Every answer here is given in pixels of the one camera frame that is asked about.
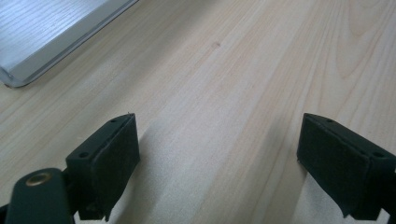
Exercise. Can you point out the white wood-grain tray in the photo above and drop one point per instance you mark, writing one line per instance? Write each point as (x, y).
(34, 34)

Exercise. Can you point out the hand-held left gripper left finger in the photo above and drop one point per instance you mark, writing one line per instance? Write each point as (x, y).
(106, 161)

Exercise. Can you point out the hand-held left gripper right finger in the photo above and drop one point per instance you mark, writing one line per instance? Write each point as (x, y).
(339, 161)

